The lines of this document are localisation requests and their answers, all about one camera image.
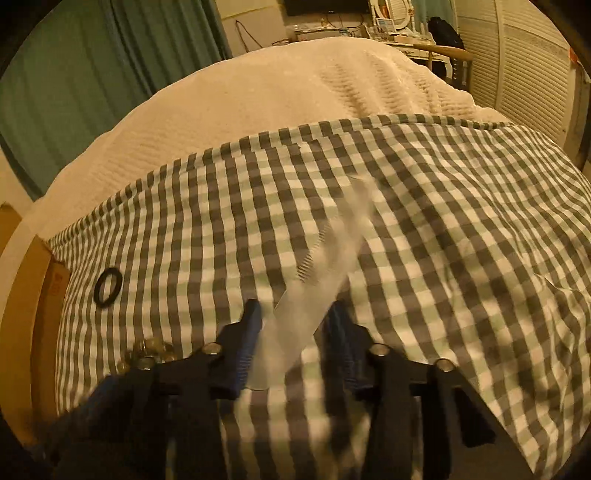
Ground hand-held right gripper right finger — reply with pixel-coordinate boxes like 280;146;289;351
323;300;539;480

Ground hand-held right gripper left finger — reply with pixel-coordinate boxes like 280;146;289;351
60;298;264;480

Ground transparent plastic ruler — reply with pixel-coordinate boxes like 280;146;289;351
247;178;384;391

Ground brown cardboard box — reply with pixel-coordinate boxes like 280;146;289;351
0;203;72;446

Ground grey checked blanket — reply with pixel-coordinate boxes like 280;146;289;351
46;113;591;480

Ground cream textured bed cover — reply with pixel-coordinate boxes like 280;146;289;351
21;37;513;241

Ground wooden dressing desk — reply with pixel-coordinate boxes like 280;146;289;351
295;25;430;61

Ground wooden chair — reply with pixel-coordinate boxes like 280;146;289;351
413;42;475;90

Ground wide green curtain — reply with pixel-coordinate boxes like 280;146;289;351
0;0;234;201

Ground black bag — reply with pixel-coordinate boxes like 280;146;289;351
427;17;465;49

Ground white vanity mirror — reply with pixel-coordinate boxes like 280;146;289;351
368;0;413;29

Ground white louvered wardrobe doors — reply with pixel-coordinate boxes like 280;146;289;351
455;0;583;153

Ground black television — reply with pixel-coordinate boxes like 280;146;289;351
283;0;370;17

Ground narrow green curtain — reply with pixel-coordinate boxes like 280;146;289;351
411;0;455;28

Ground metal key chain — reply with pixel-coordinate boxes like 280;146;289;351
117;338;176;372

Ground black hair ring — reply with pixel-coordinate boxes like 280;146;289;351
93;267;123;306

